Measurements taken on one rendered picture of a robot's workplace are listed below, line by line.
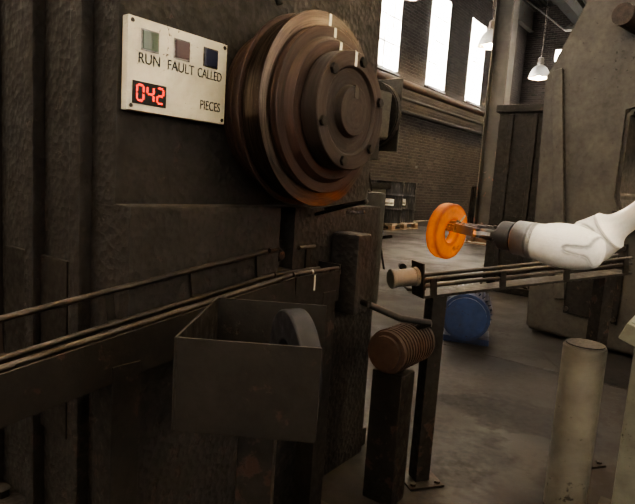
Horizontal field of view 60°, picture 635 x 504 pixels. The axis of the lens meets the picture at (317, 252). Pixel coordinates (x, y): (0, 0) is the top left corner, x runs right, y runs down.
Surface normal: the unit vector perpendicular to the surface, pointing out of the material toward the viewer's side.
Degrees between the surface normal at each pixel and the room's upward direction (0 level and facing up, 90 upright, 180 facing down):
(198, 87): 90
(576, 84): 90
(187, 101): 90
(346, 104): 90
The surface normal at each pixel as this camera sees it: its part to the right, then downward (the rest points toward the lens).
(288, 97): -0.18, 0.09
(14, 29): -0.61, 0.07
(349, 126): 0.80, 0.13
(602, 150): -0.78, 0.03
